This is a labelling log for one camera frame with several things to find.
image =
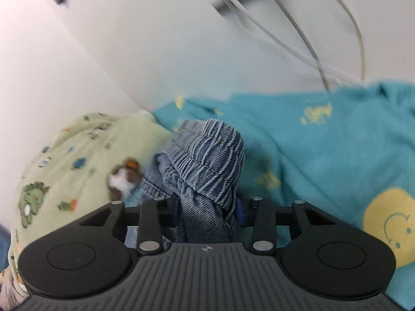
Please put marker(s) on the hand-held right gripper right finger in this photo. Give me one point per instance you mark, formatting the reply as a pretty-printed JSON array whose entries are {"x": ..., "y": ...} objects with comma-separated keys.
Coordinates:
[{"x": 239, "y": 212}]

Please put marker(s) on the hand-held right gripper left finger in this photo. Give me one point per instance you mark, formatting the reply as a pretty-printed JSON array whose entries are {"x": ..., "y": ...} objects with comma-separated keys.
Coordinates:
[{"x": 175, "y": 210}]

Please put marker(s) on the blue denim pants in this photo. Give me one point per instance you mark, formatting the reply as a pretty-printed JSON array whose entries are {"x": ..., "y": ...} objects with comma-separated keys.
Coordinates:
[{"x": 207, "y": 162}]

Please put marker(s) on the blue smiley print bed sheet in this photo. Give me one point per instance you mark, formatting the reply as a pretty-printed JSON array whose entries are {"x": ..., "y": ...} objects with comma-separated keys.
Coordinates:
[{"x": 308, "y": 155}]

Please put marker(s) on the green dinosaur print fleece blanket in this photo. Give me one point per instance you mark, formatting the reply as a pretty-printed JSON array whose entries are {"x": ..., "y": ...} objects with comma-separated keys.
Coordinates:
[{"x": 71, "y": 155}]

